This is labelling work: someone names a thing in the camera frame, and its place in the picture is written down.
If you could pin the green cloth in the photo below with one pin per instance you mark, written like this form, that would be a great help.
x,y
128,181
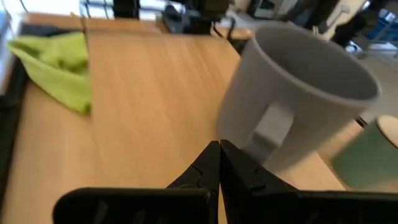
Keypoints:
x,y
59,71

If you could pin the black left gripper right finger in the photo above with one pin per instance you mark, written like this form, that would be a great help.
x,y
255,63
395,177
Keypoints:
x,y
280,208

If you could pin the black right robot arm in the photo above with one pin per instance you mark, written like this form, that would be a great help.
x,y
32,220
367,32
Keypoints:
x,y
186,21

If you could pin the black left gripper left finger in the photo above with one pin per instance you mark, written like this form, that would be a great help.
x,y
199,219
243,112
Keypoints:
x,y
140,205

